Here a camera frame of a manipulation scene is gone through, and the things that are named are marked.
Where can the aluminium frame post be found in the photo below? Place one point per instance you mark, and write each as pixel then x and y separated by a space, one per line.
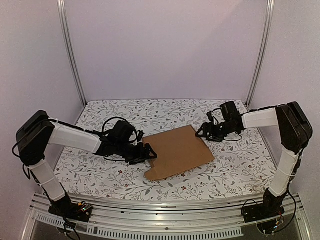
pixel 61 5
pixel 270 4

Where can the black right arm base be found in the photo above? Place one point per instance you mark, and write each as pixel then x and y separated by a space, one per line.
pixel 270 207

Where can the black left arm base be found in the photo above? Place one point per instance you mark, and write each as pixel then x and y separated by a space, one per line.
pixel 65 208

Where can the aluminium front rail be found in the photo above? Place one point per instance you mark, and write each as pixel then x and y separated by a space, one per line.
pixel 211 219

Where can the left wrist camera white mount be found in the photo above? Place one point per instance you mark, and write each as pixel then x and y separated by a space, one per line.
pixel 139 135

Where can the left aluminium frame post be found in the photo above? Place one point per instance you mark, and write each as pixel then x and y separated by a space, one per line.
pixel 61 5

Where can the right aluminium frame post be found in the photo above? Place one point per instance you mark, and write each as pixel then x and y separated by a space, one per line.
pixel 270 4

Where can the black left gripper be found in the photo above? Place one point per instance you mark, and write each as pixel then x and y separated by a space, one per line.
pixel 140 154

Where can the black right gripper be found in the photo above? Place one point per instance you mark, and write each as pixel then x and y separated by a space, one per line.
pixel 209 130

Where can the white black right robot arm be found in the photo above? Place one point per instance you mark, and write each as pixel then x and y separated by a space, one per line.
pixel 294 129

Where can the brown cardboard box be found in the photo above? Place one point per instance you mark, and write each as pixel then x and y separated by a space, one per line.
pixel 178 150

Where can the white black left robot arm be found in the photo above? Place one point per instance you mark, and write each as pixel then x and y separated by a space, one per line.
pixel 41 131

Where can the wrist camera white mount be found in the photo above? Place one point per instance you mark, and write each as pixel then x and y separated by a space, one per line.
pixel 212 118
pixel 139 135

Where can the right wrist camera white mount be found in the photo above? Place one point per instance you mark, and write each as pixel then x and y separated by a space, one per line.
pixel 212 118

